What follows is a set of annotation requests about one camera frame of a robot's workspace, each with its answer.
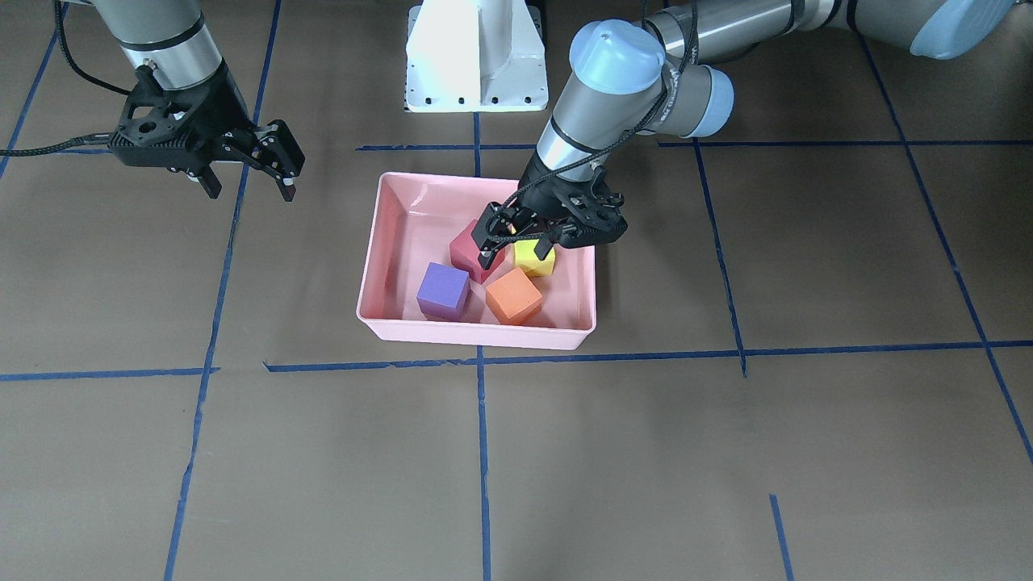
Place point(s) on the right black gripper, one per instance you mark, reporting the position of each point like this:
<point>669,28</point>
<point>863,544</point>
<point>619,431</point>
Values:
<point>219,107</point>

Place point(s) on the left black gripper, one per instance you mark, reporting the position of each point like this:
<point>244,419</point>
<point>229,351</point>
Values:
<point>538,190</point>

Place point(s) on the yellow foam block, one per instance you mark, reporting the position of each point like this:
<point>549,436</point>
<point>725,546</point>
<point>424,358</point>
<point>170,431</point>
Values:
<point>526,259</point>

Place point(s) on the orange foam block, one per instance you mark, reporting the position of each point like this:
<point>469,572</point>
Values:
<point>513,299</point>

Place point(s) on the red foam block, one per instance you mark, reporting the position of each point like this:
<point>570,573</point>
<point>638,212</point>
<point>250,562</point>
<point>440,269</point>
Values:
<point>464,255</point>

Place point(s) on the purple foam block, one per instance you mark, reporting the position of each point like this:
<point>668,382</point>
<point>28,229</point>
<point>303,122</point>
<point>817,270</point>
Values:
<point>444,292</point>

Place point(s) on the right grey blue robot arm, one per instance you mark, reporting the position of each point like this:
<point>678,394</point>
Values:
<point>170,36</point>

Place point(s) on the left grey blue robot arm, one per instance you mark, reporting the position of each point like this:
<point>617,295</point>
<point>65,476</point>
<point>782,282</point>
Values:
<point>659,76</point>

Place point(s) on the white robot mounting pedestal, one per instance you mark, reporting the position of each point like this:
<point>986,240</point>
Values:
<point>468,56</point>

